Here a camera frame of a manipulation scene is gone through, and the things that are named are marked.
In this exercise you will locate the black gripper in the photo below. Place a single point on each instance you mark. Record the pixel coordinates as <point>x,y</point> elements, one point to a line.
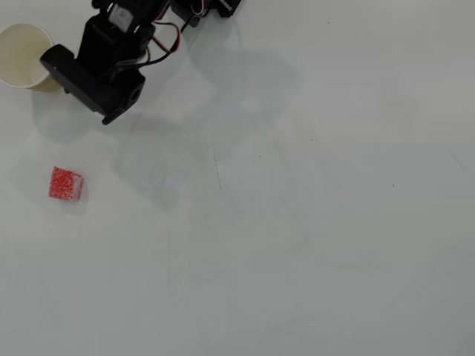
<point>76,77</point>

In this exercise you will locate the red speckled foam cube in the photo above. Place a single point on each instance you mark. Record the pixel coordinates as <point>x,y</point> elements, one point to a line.
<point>61,183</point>

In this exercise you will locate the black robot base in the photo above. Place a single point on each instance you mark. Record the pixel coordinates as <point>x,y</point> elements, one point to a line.
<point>226,7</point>

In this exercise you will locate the white paper cup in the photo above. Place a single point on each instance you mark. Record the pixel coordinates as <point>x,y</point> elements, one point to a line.
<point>18,55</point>

